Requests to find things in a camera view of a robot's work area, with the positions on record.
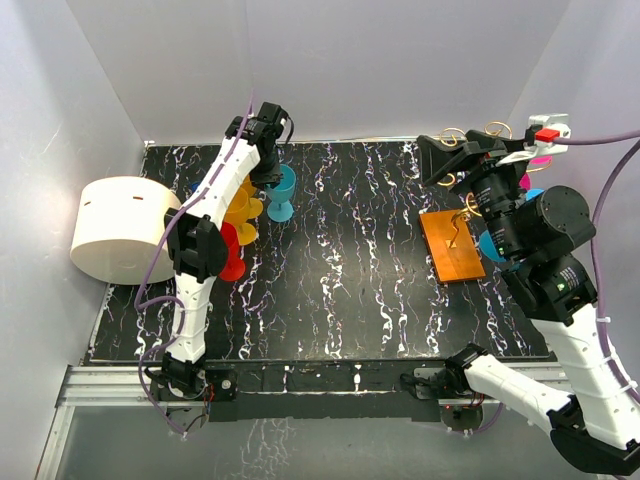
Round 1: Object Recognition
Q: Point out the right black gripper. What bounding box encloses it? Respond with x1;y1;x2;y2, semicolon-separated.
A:
418;129;532;259

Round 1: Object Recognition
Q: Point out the teal wine glass front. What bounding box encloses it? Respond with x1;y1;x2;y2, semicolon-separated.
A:
478;188;544;263

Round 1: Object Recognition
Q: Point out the teal wine glass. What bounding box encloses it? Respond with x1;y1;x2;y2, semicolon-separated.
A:
265;165;297;223
478;188;544;263

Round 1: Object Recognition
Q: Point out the magenta wine glass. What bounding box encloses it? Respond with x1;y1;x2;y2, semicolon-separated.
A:
520;156;553;191

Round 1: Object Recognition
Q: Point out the teal wine glass back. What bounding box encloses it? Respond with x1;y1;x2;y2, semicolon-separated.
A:
265;165;297;223

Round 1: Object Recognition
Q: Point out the yellow wine glass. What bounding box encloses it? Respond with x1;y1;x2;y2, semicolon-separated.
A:
224;176;263;225

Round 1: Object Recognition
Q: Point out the orange wine glass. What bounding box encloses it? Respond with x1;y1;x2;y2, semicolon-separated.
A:
232;217;258;246

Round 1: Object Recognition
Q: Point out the red wine glass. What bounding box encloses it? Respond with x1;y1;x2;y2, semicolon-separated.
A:
219;222;246;282

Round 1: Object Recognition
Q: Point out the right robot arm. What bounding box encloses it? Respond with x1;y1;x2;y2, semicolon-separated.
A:
417;131;639;477

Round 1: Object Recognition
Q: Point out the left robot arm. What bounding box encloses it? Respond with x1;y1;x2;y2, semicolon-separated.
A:
134;102;291;399

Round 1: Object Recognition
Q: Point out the black front mounting bar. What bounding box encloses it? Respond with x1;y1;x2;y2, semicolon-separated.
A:
205;359;444;422

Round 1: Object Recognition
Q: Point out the white paper roll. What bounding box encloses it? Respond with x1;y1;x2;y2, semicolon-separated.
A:
70;176;181;285

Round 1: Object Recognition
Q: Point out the gold wire glass rack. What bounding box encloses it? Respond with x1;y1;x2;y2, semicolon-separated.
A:
418;119;551;286

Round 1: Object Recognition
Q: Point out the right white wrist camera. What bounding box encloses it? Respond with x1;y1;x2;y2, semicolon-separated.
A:
497;113;571;166

